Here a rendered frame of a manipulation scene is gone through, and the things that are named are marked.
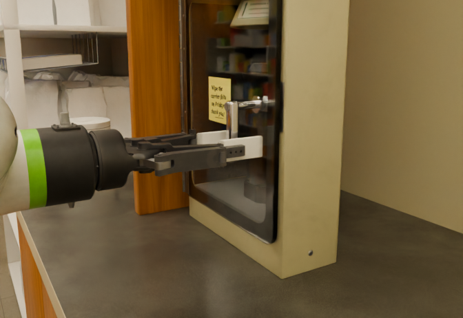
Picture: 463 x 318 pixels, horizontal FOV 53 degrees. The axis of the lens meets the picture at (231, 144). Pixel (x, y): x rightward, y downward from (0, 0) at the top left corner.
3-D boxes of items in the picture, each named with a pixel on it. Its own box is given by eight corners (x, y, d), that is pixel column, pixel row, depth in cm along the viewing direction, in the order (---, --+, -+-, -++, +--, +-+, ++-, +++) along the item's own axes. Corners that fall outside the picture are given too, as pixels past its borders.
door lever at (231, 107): (262, 160, 68) (252, 156, 70) (262, 96, 66) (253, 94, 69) (230, 164, 66) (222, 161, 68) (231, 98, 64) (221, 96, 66)
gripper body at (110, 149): (96, 137, 52) (172, 130, 57) (79, 126, 59) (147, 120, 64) (100, 200, 54) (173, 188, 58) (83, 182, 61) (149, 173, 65)
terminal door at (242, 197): (189, 193, 94) (184, -11, 86) (276, 247, 69) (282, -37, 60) (185, 193, 94) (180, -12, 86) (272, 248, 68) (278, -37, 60)
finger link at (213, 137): (198, 153, 67) (196, 153, 68) (239, 149, 71) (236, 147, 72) (198, 133, 67) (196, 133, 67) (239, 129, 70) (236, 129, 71)
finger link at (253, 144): (217, 140, 62) (220, 141, 61) (260, 135, 66) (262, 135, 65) (217, 162, 63) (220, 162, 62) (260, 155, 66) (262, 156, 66)
